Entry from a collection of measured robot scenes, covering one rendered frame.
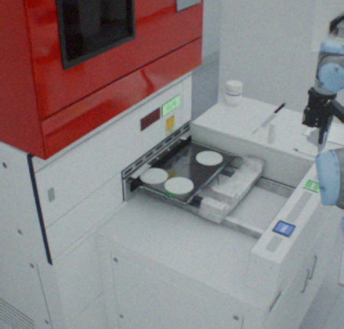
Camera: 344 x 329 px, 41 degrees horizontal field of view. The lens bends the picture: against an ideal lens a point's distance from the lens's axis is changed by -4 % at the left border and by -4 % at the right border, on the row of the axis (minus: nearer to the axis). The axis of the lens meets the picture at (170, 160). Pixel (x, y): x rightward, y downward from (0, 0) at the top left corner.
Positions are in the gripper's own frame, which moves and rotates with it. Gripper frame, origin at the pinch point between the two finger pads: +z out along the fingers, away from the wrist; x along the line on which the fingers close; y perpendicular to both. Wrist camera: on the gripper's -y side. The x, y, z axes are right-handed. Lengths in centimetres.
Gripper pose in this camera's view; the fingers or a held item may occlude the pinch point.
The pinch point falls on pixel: (322, 149)
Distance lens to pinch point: 157.9
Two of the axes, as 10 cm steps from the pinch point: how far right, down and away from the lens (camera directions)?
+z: 0.0, 8.4, 5.4
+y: -8.4, -3.0, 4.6
